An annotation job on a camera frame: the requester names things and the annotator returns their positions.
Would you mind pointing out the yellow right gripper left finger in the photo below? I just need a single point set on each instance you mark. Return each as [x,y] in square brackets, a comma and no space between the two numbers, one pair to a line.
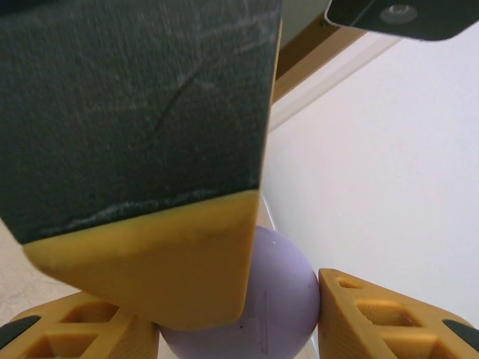
[123,336]

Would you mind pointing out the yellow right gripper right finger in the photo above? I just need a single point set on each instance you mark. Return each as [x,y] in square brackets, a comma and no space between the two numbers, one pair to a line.
[337,318]

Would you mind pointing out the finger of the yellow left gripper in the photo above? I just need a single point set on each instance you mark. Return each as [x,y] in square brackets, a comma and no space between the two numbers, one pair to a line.
[131,112]

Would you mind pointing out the purple earbud charging case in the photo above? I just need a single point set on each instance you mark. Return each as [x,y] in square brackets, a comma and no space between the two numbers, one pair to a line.
[280,299]

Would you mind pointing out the beige door frame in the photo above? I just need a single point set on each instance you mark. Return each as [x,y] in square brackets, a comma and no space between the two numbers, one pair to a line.
[318,60]

